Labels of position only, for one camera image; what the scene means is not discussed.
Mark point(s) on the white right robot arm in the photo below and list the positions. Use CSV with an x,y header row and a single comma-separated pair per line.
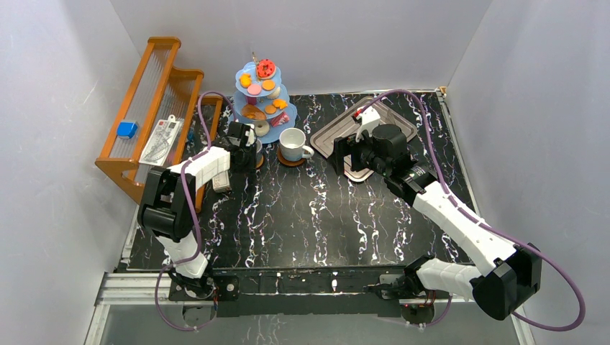
x,y
502,275

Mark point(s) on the blue eraser block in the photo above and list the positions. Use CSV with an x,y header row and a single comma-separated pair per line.
x,y
127,129

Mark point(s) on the brown wooden saucer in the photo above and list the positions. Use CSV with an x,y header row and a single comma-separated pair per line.
x,y
289,163

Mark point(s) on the silver metal tray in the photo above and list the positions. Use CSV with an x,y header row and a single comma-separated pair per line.
x,y
344,125

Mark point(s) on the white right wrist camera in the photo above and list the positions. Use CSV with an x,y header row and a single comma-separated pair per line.
x,y
368,119

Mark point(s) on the cream white donut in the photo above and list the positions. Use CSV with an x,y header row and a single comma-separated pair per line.
x,y
275,93
262,127

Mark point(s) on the clear ruler set package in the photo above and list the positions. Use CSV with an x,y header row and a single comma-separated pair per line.
x,y
160,142

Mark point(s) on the white ceramic mug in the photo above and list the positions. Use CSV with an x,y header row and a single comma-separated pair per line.
x,y
293,145

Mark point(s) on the orange fish-shaped cookie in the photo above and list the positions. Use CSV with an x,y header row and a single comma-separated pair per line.
x,y
245,80

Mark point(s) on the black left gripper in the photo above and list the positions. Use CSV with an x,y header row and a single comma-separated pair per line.
x,y
243,155

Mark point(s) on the white staple box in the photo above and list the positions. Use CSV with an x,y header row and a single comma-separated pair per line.
x,y
221,182

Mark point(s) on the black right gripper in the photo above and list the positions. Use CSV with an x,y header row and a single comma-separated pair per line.
x,y
348,146

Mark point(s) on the brown croissant pastry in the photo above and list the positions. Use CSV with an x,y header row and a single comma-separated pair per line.
x,y
253,112

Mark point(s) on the blue three-tier cake stand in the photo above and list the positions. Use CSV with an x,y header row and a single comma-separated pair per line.
x,y
240,100

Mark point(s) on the round orange cookie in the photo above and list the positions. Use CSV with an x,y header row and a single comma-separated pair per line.
x,y
270,109
268,85

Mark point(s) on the pink round macaron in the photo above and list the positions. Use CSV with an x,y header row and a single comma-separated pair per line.
x,y
254,89

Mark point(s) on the orange wooden tiered rack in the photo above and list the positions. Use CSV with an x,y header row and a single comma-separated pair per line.
x,y
157,90

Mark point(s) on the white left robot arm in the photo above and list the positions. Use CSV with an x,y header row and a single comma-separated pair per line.
x,y
167,209

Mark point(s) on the orange round coaster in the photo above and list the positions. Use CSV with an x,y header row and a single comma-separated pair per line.
x,y
260,162

